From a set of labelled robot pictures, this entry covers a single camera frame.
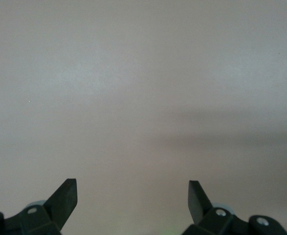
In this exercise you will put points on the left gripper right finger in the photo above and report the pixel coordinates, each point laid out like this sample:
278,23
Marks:
199,208

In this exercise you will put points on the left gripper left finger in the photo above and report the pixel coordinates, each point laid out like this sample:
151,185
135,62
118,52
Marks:
60,203

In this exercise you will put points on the brown table mat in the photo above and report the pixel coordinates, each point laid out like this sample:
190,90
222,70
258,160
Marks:
143,73

